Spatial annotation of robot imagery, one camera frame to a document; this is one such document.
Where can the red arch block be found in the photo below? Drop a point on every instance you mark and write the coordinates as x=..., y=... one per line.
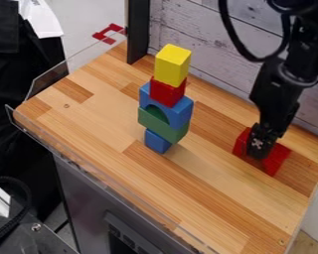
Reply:
x=279, y=158

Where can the black post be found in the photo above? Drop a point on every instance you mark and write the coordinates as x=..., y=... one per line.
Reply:
x=138, y=29

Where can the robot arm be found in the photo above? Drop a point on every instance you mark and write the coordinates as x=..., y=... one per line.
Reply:
x=308, y=49

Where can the small blue block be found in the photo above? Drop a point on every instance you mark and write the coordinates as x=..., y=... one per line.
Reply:
x=156, y=142

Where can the green block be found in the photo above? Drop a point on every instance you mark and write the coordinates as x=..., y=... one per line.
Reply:
x=164, y=129

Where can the blue arch block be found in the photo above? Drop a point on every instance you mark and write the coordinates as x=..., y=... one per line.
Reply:
x=180, y=110

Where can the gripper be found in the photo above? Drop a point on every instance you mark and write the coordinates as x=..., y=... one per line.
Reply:
x=274, y=99

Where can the yellow block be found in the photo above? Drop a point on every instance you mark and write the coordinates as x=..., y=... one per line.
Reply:
x=171, y=64

